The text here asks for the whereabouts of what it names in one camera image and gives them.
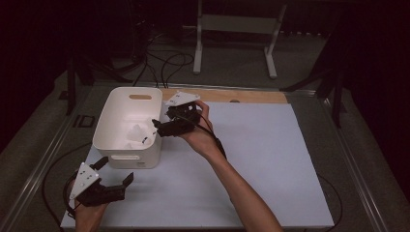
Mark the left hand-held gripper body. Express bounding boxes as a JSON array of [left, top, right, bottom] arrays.
[[69, 161, 126, 208]]

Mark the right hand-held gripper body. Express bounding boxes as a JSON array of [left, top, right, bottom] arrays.
[[158, 91, 201, 138]]

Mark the white plastic bin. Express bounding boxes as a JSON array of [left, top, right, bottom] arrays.
[[92, 86, 163, 170]]

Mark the person's left hand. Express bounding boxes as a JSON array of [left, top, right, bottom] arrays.
[[74, 202, 110, 224]]

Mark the person's right hand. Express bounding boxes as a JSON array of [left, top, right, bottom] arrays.
[[179, 100, 227, 162]]

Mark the black floor socket box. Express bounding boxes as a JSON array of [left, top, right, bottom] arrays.
[[73, 114, 97, 129]]

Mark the wooden table board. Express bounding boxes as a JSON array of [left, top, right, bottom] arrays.
[[161, 88, 288, 104]]

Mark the black metal stand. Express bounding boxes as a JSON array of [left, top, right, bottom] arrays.
[[279, 66, 348, 129], [65, 57, 95, 116]]

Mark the white table mat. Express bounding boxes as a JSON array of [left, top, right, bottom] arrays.
[[60, 100, 336, 230]]

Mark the white metal stand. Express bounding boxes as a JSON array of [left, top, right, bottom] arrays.
[[182, 0, 288, 80]]

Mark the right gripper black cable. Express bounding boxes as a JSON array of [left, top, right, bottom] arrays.
[[180, 114, 344, 232]]

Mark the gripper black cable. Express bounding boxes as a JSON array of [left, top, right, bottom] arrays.
[[180, 114, 344, 232], [41, 141, 94, 228]]

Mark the black floor cable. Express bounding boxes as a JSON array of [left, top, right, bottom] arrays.
[[160, 52, 195, 89], [132, 47, 161, 89]]

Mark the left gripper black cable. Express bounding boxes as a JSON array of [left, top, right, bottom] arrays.
[[41, 141, 94, 228]]

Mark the metal floor rail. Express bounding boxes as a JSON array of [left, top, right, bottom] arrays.
[[313, 91, 390, 232], [0, 85, 98, 232], [93, 81, 318, 98]]

